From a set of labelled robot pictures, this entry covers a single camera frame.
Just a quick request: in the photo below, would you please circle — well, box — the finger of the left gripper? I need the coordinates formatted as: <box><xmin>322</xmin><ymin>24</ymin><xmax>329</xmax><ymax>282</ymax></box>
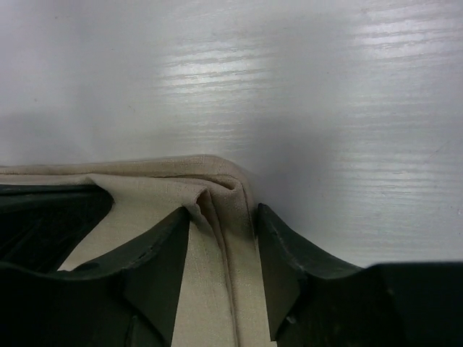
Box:
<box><xmin>1</xmin><ymin>184</ymin><xmax>114</xmax><ymax>273</ymax></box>

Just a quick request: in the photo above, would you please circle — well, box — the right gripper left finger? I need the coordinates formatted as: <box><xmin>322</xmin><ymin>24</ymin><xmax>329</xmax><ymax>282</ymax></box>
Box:
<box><xmin>74</xmin><ymin>207</ymin><xmax>190</xmax><ymax>346</ymax></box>

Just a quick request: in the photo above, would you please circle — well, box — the beige cloth napkin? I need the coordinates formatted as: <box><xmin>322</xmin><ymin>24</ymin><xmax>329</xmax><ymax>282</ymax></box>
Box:
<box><xmin>1</xmin><ymin>155</ymin><xmax>271</xmax><ymax>346</ymax></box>

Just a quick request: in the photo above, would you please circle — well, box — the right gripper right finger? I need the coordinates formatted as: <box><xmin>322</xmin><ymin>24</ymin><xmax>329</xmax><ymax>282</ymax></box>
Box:
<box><xmin>255</xmin><ymin>203</ymin><xmax>362</xmax><ymax>342</ymax></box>

